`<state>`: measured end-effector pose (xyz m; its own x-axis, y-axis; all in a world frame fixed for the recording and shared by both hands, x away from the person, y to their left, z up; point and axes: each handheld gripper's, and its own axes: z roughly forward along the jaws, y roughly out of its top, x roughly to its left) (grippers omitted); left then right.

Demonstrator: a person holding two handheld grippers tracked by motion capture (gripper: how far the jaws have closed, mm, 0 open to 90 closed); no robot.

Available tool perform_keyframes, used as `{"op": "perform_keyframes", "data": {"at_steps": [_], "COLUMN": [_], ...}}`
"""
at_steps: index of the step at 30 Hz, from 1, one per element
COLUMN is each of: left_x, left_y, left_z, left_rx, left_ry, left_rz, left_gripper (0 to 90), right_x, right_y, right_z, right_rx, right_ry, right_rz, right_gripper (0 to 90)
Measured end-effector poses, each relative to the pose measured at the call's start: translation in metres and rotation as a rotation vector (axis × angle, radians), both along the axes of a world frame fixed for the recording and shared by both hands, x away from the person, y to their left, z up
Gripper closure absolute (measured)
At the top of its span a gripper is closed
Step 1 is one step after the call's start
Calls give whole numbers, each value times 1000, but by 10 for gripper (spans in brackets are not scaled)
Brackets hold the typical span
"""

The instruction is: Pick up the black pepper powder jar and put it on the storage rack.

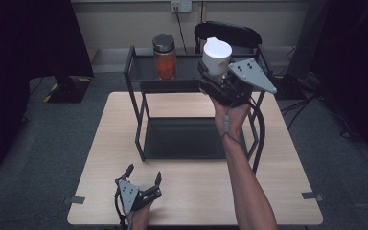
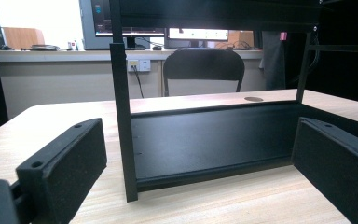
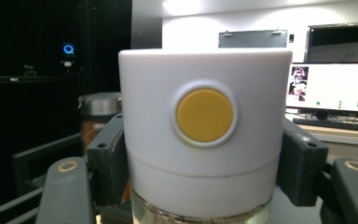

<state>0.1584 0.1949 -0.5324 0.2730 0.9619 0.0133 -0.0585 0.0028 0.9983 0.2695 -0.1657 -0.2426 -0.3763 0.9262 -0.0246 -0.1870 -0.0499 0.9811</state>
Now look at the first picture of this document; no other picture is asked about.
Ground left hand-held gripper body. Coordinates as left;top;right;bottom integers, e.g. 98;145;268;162
114;178;163;216

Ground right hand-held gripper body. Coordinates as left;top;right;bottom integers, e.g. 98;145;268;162
197;57;278;108

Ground white lidded jar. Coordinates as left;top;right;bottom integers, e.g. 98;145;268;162
201;36;234;77

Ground glass jar with black lid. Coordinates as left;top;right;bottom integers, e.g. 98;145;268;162
151;34;177;81

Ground black metal shelf rack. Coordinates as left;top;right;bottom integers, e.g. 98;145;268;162
123;44;274;175

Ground person's left hand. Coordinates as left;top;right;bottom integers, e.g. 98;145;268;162
126;203;153;230

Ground person's right hand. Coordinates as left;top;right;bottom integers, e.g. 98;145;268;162
210;95;252;141

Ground black chair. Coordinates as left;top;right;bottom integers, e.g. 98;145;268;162
194;20;264;55

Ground black stand base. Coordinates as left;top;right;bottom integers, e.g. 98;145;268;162
42;75;93;104
267;75;307;101

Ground grey tape strip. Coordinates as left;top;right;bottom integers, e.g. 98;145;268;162
62;195;86;206
301;191;325;202

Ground grey stand column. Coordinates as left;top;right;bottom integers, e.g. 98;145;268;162
286;0;331;80

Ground dark curtain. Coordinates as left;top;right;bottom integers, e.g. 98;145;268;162
0;0;96;175
310;0;368;169

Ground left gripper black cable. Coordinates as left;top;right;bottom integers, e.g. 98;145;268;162
113;187;129;230

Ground black power cable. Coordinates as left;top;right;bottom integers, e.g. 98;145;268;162
172;5;190;55

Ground black floor cables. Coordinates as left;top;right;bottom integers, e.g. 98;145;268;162
280;80;363;141

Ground white wall socket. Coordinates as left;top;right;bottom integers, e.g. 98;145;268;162
170;0;194;14

